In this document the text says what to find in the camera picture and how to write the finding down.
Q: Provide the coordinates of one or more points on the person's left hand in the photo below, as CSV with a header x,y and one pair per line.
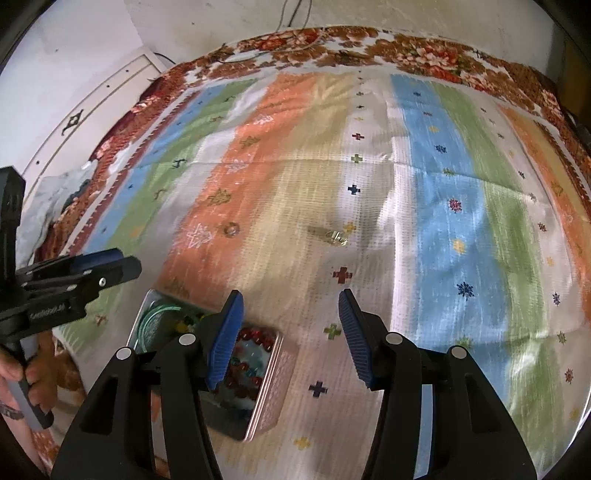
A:
x,y
46,378

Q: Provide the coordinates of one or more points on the dark wooden panel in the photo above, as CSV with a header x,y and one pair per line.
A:
x,y
572,69

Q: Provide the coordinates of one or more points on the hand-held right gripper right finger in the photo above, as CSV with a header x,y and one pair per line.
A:
x,y
355,341

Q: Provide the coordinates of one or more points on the person's left forearm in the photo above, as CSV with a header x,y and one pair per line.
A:
x,y
11,438

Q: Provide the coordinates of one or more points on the striped pastel mat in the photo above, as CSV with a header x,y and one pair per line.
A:
x,y
438,207

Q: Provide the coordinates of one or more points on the rectangular metal tin box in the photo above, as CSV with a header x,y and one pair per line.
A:
x,y
268,392

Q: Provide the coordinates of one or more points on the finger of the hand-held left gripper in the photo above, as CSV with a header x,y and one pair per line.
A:
x,y
99,258
115,272

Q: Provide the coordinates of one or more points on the small gold charm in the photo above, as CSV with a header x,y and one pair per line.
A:
x,y
336,237

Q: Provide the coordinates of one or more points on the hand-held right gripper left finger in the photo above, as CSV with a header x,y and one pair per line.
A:
x,y
226,341

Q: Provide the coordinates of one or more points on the white wooden headboard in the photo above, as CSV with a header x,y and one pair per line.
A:
x,y
92,106

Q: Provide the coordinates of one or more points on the clear plastic bag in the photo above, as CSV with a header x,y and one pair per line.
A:
x,y
51,194

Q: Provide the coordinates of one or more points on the green jade bangle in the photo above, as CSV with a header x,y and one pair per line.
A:
x,y
147,323

